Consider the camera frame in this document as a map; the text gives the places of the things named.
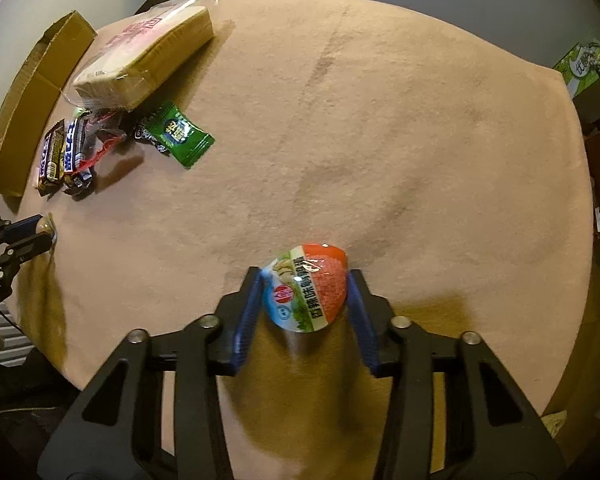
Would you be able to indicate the red clear snack wrapper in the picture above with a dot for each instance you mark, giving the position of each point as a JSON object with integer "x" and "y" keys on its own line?
{"x": 104, "y": 149}

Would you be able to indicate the green tissue box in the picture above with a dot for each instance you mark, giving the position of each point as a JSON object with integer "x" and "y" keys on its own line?
{"x": 582, "y": 67}

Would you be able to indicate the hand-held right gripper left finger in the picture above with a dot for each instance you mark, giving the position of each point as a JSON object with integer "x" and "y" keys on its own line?
{"x": 250, "y": 305}

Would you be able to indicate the black white-print candy packet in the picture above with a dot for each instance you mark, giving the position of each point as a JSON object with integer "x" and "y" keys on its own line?
{"x": 145, "y": 135}

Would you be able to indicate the brown cardboard box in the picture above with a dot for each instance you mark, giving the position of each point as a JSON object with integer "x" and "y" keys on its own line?
{"x": 10, "y": 125}

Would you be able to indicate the beige felt tablecloth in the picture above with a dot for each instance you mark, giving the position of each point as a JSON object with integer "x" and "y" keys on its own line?
{"x": 380, "y": 160}

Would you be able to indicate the round orange snack packet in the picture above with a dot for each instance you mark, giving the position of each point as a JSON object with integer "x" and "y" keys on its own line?
{"x": 305, "y": 290}

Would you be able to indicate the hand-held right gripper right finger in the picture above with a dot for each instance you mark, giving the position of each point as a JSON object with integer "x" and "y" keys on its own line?
{"x": 362, "y": 320}

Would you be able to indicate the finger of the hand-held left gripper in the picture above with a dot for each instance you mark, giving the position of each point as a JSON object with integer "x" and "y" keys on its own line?
{"x": 22, "y": 227}
{"x": 27, "y": 247}

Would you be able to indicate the sliced bread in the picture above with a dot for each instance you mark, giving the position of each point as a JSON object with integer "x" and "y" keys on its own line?
{"x": 145, "y": 45}

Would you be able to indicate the brown chocolate bar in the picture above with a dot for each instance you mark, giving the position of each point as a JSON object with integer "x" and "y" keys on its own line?
{"x": 52, "y": 157}

